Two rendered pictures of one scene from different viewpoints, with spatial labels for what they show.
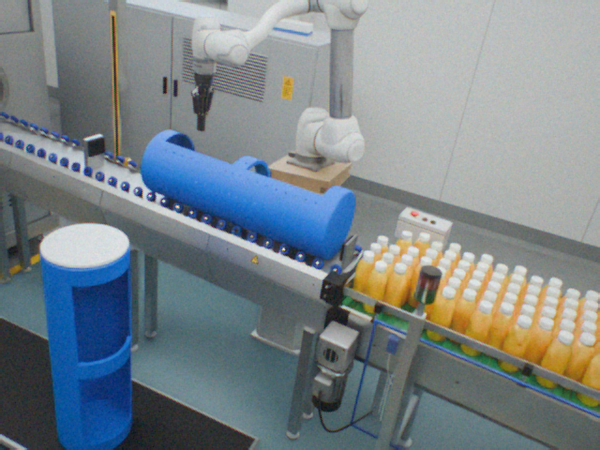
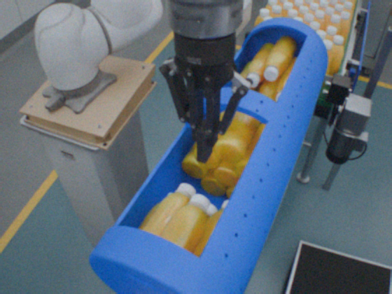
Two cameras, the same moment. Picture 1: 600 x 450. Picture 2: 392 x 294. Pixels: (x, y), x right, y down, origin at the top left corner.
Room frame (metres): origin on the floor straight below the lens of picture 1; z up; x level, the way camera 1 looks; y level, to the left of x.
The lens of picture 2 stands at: (2.16, 0.84, 1.73)
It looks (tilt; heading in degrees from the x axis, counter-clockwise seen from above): 47 degrees down; 271
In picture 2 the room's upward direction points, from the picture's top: straight up
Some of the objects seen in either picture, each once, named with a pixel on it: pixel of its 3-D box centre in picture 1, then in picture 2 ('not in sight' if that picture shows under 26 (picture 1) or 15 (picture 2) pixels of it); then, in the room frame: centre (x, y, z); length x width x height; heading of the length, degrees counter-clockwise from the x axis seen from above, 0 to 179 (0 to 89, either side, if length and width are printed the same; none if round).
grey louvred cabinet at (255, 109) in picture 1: (189, 110); not in sight; (4.12, 0.98, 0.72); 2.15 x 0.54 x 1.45; 70
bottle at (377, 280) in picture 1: (375, 288); (332, 60); (1.65, -0.29, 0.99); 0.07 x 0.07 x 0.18
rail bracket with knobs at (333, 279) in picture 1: (334, 289); (337, 90); (1.66, -0.15, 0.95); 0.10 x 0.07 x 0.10; 156
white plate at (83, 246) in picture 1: (85, 245); not in sight; (1.59, 0.72, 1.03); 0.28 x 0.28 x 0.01
